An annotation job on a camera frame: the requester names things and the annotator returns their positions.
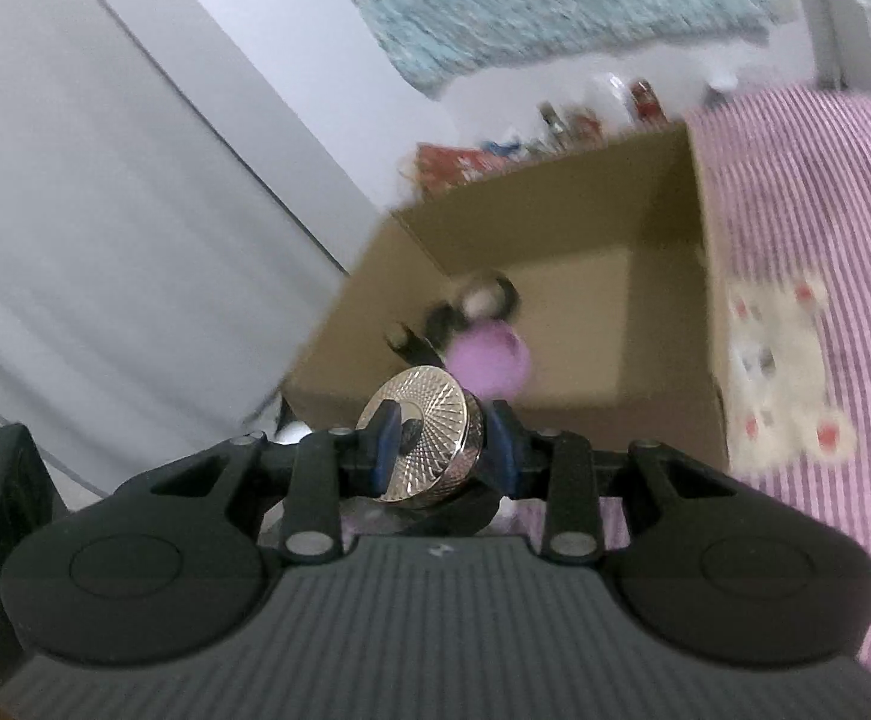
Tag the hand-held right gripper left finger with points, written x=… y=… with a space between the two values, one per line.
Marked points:
x=384 y=446

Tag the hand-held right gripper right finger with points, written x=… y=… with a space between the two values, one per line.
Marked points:
x=501 y=450

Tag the black jar with gold lid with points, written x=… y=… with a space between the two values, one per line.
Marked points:
x=435 y=405

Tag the purple plastic lid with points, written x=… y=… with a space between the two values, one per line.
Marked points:
x=488 y=356

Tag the black lipstick tube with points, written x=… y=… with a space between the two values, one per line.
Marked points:
x=413 y=345

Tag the black lipstick cap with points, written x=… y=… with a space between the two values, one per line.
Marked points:
x=443 y=319

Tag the black tape roll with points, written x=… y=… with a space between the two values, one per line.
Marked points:
x=499 y=286

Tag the brown cardboard box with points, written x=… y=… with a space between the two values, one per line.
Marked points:
x=630 y=315

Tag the red plastic bag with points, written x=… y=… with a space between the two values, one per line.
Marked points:
x=454 y=165

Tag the grey curtain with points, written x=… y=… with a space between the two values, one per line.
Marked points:
x=67 y=202

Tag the dark glass jar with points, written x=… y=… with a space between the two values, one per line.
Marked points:
x=553 y=121

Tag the jar with red lid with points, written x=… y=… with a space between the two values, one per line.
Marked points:
x=647 y=101

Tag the pink checked blanket with bear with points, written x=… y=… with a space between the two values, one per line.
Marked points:
x=818 y=240

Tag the blue floral cloth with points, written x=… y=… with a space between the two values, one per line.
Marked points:
x=518 y=0

